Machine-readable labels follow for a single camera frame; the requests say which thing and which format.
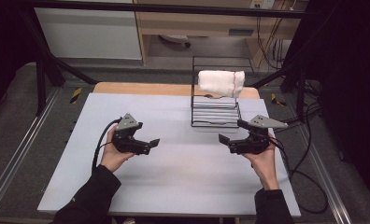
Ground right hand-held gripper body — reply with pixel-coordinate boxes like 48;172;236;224
229;114;290;156

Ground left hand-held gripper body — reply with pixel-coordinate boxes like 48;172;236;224
111;113;151;156

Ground black wire rack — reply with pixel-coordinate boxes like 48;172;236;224
191;55;255;129

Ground white towel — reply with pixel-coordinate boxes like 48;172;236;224
197;69;246;99

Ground person's left hand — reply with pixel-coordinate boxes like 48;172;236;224
99;125;135;174

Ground person's right hand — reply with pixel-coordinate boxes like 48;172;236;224
242;136;280;191

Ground white table cover board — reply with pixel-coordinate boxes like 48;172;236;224
36;92;302;217

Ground black metal stand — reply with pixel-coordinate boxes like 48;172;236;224
251;62;308;122
18;8;98;116

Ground white chair base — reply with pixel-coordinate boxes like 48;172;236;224
159;34;192;49

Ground white cabinet panel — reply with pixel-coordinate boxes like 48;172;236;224
35;7;143;61

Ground light wooden desk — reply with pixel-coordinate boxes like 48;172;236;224
133;0;308;66

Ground black metal crossbar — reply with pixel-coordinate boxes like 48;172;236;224
27;0;318;20

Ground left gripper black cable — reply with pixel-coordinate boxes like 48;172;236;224
92;118;122;172

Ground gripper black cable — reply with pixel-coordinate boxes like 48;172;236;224
268;133;329;215
92;118;122;172

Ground bundle of black floor cables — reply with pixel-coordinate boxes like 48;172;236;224
271;102;322;133

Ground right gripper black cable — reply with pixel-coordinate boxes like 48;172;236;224
268;133;329;215

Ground aluminium floor rail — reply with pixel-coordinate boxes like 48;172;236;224
298;124;352;224
0;88;61;216

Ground hanging cables under desk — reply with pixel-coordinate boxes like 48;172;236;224
256;15;292;71

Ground white wall socket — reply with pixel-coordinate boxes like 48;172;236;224
249;0;276;9

